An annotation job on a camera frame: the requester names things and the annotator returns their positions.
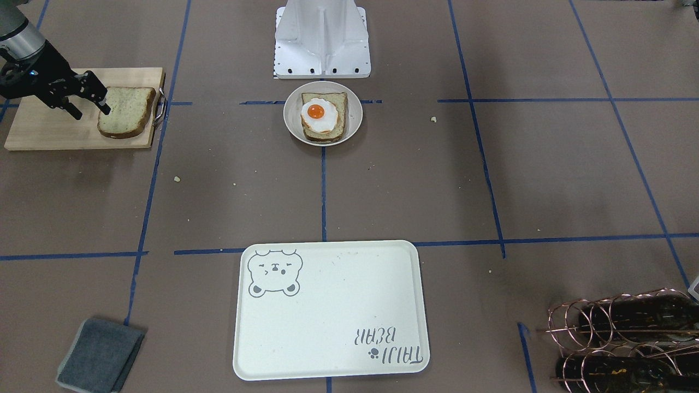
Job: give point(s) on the cream bear serving tray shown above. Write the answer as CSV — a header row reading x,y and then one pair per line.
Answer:
x,y
330,309

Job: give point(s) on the white round plate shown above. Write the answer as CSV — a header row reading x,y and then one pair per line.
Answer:
x,y
293,106

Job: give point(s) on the bread slice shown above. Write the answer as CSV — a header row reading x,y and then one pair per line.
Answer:
x,y
340,100
130,109

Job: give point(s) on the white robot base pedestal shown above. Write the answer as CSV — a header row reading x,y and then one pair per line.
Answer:
x,y
321,39

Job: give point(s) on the copper wire bottle rack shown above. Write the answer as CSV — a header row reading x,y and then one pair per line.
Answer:
x,y
562,328

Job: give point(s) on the dark green wine bottle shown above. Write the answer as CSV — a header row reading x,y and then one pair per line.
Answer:
x,y
661,318

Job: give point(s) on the grey folded cloth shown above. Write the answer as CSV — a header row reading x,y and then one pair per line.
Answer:
x,y
101,357

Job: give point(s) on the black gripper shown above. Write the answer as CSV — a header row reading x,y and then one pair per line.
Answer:
x,y
48,86

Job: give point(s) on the wooden cutting board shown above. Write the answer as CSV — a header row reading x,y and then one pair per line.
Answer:
x,y
37,127

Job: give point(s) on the fried egg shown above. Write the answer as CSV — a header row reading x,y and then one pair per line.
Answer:
x,y
319,116

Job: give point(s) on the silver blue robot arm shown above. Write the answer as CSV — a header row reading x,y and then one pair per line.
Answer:
x,y
20,39

